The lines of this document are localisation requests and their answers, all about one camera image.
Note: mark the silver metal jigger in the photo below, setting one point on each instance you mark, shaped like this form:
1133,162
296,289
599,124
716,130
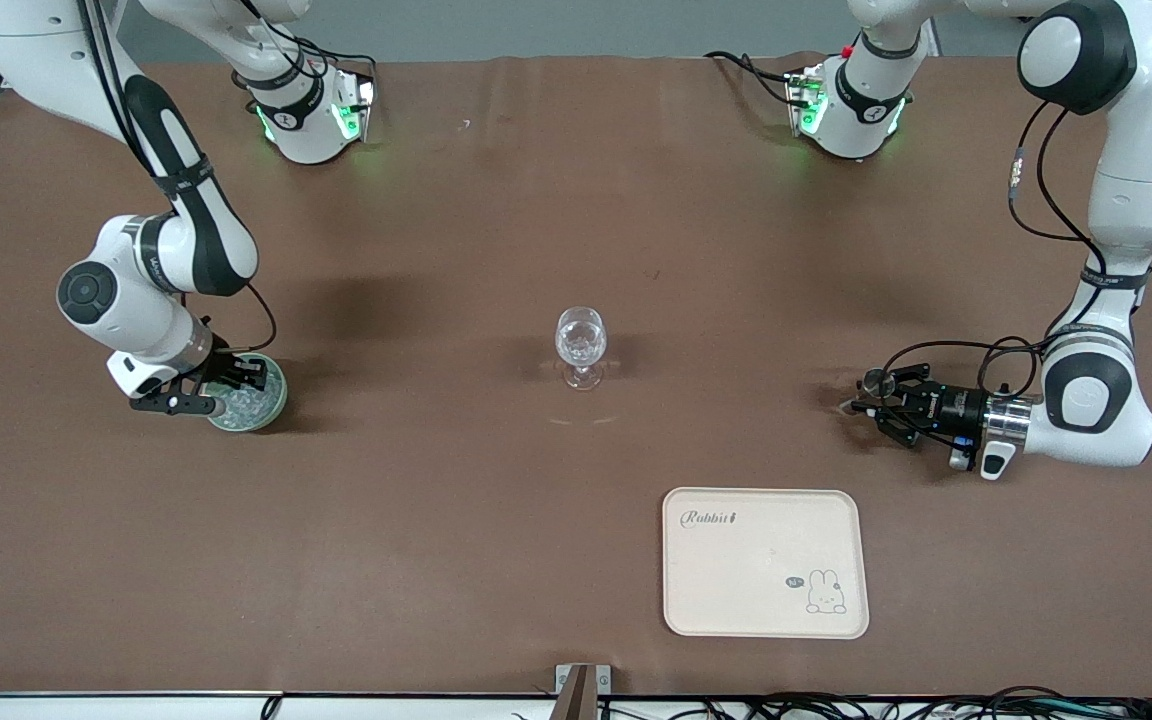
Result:
873,380

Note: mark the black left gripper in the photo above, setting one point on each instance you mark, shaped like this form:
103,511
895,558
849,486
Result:
948,405

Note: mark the mint green bowl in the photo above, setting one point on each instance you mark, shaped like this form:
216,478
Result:
279,400

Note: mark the beige rabbit print tray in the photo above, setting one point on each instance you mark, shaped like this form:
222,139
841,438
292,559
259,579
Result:
736,580

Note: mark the brown table cloth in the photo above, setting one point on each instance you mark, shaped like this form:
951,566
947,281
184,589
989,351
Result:
536,200

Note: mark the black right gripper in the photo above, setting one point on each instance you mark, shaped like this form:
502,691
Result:
227,369

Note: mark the clear wine glass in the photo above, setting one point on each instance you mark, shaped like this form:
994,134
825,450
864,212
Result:
581,340

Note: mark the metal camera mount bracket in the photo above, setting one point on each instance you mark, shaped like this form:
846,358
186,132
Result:
584,695

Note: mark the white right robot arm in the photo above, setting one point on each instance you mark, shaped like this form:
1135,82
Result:
196,230

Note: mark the clear ice cubes pile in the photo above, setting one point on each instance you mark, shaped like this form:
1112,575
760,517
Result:
246,408

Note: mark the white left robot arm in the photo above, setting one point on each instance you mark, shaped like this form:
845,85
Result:
1136,150

